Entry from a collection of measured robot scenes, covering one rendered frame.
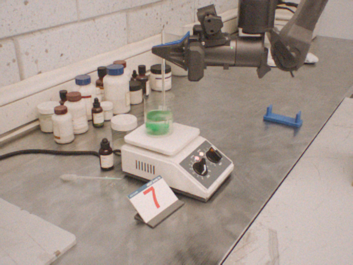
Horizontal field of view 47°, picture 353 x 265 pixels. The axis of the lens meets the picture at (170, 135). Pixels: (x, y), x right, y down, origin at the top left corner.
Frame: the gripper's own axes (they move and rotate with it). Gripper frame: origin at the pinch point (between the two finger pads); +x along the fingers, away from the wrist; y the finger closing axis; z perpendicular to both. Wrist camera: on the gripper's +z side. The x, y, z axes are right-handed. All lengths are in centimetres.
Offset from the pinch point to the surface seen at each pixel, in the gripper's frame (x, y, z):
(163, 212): -0.2, 16.6, -25.5
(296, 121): -30.7, -23.8, -24.5
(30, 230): 21.5, 24.3, -24.8
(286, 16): -39, -101, -12
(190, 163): -4.6, 7.8, -20.0
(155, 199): 1.3, 14.7, -23.9
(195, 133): -5.3, 0.5, -17.1
